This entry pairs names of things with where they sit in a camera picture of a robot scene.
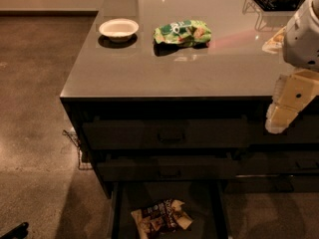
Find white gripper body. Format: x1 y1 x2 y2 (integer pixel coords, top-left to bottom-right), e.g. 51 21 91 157
272 69 319 112

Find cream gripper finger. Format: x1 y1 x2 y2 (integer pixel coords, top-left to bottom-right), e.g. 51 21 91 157
265 104 298 134

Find brown chip bag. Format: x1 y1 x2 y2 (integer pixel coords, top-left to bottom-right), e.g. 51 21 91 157
131 198 193 239

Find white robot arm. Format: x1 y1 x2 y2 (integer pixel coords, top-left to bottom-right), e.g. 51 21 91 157
262 0 319 133

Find top right drawer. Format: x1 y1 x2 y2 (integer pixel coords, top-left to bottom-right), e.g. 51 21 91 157
248 115 319 144

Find middle right drawer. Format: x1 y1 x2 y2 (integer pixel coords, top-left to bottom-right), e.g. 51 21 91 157
237 151 319 175

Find light packet on counter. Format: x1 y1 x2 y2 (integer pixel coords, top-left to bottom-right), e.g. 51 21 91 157
262 27 286 54

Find bottom right drawer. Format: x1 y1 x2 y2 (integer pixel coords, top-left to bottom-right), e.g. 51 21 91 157
224 175 319 193

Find middle left drawer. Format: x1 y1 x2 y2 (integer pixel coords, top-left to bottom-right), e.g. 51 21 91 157
97 155 238 181

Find open bottom drawer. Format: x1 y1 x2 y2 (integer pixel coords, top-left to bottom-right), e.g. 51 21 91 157
107 180 233 239

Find dark counter cabinet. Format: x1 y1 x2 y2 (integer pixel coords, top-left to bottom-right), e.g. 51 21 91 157
61 0 318 193

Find green chip bag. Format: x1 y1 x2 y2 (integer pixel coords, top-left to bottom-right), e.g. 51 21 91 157
154 20 211 47

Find top left drawer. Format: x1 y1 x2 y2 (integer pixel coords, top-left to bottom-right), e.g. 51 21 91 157
83 119 250 149

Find white bowl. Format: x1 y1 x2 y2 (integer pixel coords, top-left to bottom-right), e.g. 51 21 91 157
99 18 139 43

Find black object floor corner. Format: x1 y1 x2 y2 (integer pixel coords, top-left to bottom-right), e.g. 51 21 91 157
0 222 29 239

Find wire rack on floor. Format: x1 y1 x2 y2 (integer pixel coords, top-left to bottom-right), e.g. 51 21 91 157
62 128 92 170

